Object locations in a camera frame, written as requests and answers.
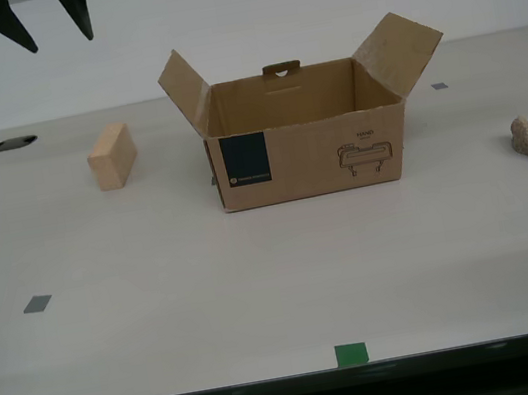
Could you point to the cardboard box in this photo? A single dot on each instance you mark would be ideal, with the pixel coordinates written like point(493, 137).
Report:
point(317, 163)

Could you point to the light wooden block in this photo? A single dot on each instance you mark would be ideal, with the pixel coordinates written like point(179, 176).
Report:
point(110, 163)

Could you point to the grey tape square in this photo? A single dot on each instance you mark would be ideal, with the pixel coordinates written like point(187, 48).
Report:
point(439, 86)
point(37, 303)

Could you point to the large green tape square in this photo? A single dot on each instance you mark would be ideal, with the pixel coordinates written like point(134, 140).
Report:
point(351, 354)

